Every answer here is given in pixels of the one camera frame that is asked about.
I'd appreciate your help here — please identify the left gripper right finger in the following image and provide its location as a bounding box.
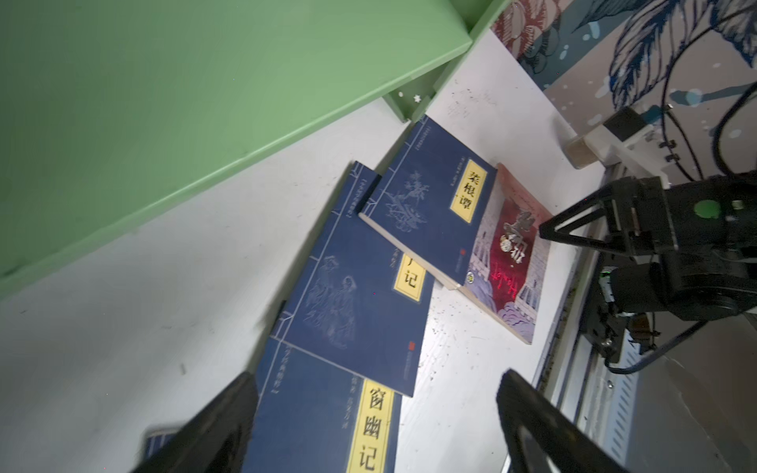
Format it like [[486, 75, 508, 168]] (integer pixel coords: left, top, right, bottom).
[[496, 370, 625, 472]]

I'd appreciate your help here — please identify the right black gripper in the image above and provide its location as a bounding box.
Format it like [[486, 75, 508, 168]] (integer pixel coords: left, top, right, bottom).
[[539, 171, 756, 260]]

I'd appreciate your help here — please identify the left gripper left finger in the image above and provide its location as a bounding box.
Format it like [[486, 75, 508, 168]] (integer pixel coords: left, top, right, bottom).
[[134, 372, 258, 472]]

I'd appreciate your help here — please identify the pink red illustrated book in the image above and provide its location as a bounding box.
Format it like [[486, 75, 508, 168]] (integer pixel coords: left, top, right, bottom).
[[459, 165, 551, 344]]

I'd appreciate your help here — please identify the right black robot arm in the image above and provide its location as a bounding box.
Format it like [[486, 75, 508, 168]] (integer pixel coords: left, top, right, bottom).
[[539, 171, 756, 321]]

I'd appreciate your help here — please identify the leftmost blue book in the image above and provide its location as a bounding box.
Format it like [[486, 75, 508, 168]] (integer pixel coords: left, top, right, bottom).
[[142, 427, 179, 461]]

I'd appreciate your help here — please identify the blue book yellow label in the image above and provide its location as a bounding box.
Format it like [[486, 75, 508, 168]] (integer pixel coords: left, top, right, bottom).
[[360, 116, 497, 290], [242, 338, 403, 472]]

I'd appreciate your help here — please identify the green wooden two-tier shelf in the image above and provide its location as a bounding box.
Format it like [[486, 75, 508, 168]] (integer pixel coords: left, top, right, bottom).
[[1, 1, 504, 296]]

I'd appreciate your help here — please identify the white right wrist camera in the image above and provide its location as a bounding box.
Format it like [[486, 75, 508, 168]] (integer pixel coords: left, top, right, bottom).
[[563, 108, 670, 189]]

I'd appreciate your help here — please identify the right black thin cable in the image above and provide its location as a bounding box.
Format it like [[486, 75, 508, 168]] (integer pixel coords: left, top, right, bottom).
[[602, 22, 757, 376]]

